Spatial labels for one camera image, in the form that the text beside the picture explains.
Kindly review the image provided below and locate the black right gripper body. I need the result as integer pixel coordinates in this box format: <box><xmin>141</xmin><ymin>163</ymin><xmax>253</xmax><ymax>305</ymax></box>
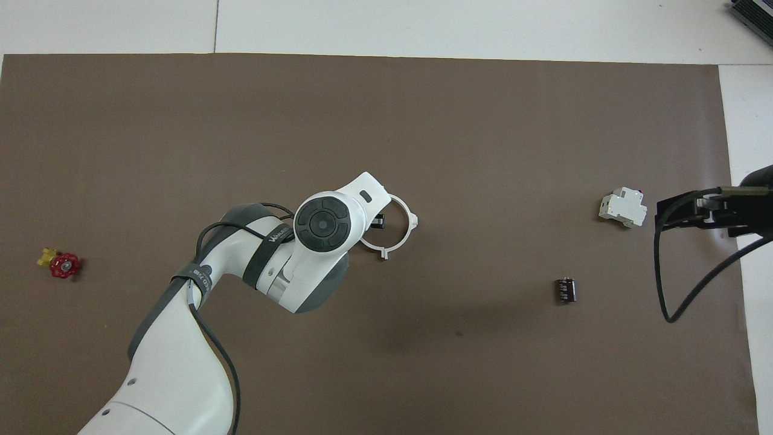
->
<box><xmin>728</xmin><ymin>164</ymin><xmax>773</xmax><ymax>237</ymax></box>

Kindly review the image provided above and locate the white half ring pipe clamp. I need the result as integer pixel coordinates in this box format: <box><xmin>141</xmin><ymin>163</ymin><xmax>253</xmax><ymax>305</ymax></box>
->
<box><xmin>382</xmin><ymin>193</ymin><xmax>419</xmax><ymax>261</ymax></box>

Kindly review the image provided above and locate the white circuit breaker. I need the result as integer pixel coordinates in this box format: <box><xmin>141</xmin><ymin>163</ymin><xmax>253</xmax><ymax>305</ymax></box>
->
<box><xmin>598</xmin><ymin>186</ymin><xmax>648</xmax><ymax>229</ymax></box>

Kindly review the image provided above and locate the brown table mat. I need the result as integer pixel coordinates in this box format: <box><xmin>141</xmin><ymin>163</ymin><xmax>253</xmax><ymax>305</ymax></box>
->
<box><xmin>0</xmin><ymin>53</ymin><xmax>760</xmax><ymax>435</ymax></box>

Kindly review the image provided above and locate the dark cylindrical capacitor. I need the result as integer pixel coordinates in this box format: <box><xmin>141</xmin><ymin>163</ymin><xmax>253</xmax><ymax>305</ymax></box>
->
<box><xmin>554</xmin><ymin>277</ymin><xmax>579</xmax><ymax>305</ymax></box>

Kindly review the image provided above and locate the grey ribbed device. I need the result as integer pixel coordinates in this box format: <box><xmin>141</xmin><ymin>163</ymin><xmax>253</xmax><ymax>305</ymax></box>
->
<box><xmin>727</xmin><ymin>0</ymin><xmax>773</xmax><ymax>33</ymax></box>

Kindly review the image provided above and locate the red yellow valve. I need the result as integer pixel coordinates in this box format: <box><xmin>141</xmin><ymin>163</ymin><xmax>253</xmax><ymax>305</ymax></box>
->
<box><xmin>37</xmin><ymin>246</ymin><xmax>82</xmax><ymax>280</ymax></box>

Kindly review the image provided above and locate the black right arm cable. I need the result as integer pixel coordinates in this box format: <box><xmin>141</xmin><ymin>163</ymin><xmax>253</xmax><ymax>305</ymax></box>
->
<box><xmin>654</xmin><ymin>187</ymin><xmax>773</xmax><ymax>324</ymax></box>

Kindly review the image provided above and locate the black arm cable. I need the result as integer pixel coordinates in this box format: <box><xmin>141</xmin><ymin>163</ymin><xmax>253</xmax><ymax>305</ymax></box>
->
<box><xmin>186</xmin><ymin>202</ymin><xmax>298</xmax><ymax>435</ymax></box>
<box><xmin>654</xmin><ymin>187</ymin><xmax>773</xmax><ymax>324</ymax></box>

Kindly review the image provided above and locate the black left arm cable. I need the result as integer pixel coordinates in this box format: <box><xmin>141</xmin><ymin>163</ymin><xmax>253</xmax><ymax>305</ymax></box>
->
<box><xmin>186</xmin><ymin>202</ymin><xmax>298</xmax><ymax>435</ymax></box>

